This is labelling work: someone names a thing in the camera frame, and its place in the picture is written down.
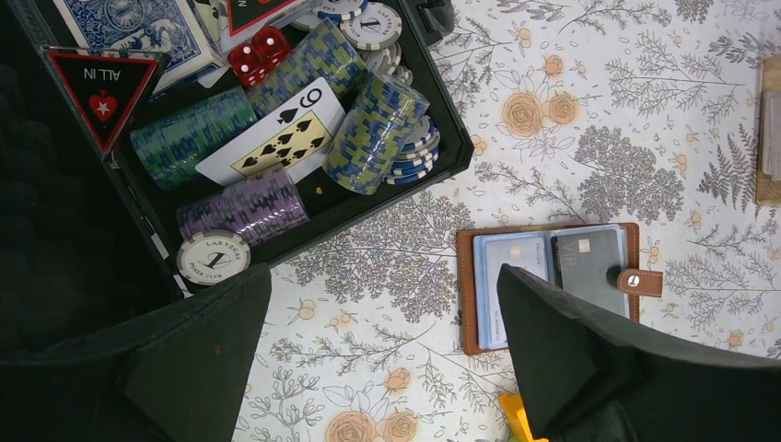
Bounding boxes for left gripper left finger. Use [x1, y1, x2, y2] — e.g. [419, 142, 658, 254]
[115, 263, 274, 442]

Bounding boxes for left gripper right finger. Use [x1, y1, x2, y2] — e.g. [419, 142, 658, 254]
[507, 274, 780, 441]

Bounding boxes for black VIP credit card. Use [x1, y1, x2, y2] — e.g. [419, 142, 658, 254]
[551, 225, 630, 318]

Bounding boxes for brown leather card holder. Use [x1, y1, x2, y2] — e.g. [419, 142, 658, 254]
[455, 222, 664, 357]

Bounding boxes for silver VIP credit card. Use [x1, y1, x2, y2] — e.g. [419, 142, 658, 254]
[473, 232, 550, 351]

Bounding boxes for nine of spades card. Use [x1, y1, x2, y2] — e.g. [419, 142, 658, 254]
[195, 77, 345, 186]

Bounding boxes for blue playing card deck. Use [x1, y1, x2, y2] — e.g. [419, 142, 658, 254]
[53, 0, 225, 94]

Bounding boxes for white dealer chip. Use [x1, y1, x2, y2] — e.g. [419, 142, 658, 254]
[176, 229, 251, 285]

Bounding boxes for purple chip stack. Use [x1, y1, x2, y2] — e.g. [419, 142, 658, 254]
[176, 167, 309, 247]

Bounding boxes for green chip stack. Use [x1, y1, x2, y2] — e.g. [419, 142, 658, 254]
[130, 87, 257, 191]

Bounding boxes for black poker chip case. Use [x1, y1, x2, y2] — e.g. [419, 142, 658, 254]
[0, 0, 476, 355]

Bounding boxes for floral patterned table mat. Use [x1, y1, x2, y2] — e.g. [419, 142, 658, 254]
[233, 1, 780, 441]

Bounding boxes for black all in triangle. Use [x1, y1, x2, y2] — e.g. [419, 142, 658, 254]
[39, 45, 170, 157]

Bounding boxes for blue yellow fifty chip stack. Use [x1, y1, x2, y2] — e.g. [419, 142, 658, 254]
[322, 73, 430, 195]

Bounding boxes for red dice pair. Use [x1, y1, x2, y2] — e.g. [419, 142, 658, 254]
[227, 26, 292, 87]

